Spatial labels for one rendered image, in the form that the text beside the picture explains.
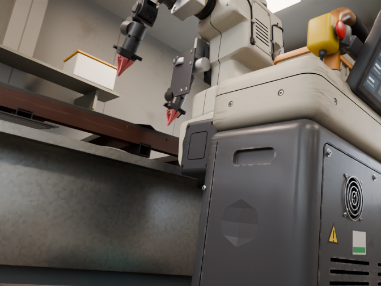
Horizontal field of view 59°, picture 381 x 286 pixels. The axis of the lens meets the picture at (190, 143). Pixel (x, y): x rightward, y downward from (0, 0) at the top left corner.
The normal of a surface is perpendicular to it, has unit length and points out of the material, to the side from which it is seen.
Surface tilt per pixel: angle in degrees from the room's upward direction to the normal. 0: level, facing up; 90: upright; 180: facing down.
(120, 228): 90
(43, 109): 90
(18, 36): 90
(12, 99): 90
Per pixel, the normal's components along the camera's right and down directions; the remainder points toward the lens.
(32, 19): 0.68, -0.09
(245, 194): -0.72, -0.27
